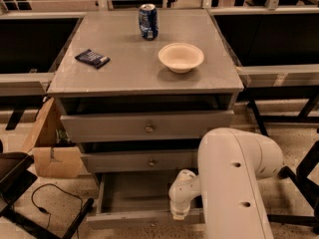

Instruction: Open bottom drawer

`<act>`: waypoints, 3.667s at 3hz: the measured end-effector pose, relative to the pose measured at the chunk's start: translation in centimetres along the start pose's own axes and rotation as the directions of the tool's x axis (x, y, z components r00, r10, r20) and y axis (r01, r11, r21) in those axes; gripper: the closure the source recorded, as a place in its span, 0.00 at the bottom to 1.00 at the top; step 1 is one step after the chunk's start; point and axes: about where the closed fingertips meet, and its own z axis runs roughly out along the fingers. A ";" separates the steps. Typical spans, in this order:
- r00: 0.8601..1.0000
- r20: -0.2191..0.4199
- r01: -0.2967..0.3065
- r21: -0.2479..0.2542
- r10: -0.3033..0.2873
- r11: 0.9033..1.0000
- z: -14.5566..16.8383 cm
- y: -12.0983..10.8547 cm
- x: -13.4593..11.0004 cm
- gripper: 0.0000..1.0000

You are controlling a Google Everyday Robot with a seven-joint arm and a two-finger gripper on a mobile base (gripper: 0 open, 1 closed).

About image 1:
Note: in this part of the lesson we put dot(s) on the grey middle drawer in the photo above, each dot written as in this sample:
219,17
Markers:
140,160

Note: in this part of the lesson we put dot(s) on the grey desk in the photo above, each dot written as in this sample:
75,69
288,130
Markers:
277,57
32,46

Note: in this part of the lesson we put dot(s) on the blue soda can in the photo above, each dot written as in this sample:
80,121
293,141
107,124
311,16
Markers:
148,21

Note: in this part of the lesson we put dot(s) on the grey top drawer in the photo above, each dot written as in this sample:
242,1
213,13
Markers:
143,126

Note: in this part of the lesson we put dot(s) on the left grey desk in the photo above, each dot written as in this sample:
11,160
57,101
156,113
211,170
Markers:
32,46

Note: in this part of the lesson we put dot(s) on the grey drawer cabinet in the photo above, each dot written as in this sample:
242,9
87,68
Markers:
136,81

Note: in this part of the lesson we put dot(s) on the grey bottom drawer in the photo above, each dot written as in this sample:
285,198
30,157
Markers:
139,198

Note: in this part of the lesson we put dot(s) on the white paper bowl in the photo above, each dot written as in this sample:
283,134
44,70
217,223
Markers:
181,57

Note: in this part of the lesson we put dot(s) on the black chair left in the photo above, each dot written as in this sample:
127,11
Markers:
15,179

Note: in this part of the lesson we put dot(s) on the grey drawer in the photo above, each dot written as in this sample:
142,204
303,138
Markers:
143,126
140,160
139,198

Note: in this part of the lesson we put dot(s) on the cardboard box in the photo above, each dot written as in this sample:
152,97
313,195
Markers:
52,158

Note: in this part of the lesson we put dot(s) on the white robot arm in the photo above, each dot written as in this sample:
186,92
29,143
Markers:
229,161

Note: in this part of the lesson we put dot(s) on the black chair base right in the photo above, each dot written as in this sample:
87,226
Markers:
308,188

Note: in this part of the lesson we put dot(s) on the right grey desk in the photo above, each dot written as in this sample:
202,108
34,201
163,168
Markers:
277,57

